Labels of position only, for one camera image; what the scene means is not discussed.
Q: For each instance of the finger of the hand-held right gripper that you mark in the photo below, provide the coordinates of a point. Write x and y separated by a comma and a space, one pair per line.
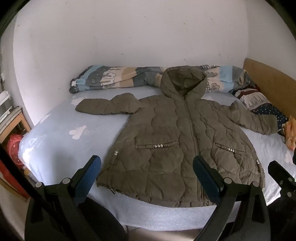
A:
281, 172

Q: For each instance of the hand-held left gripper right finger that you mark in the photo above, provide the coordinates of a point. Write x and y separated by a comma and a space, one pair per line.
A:
203, 172

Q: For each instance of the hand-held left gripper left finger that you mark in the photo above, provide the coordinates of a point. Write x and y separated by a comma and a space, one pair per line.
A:
92, 167

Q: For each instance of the olive quilted hooded jacket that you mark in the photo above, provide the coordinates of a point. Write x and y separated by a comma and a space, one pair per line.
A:
161, 139

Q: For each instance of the bed with light blue sheet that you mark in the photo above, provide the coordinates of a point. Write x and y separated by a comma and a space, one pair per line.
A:
69, 150

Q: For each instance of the orange cloth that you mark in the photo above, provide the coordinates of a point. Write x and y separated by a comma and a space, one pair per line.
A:
290, 132

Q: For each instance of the navy star-dotted pillow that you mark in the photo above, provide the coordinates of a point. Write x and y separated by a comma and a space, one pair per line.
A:
268, 111

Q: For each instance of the striped pillow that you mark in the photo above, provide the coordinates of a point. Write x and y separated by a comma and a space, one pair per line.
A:
252, 98

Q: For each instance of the red plastic bag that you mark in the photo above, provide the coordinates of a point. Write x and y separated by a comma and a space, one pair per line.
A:
15, 148

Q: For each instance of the wooden side table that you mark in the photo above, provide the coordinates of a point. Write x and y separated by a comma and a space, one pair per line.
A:
23, 118

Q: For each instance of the wooden headboard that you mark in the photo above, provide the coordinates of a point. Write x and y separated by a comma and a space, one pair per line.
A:
272, 85

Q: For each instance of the patterned rolled quilt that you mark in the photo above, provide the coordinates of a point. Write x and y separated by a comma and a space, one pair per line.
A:
111, 78

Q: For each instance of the white rack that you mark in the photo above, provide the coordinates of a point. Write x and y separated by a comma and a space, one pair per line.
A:
4, 104

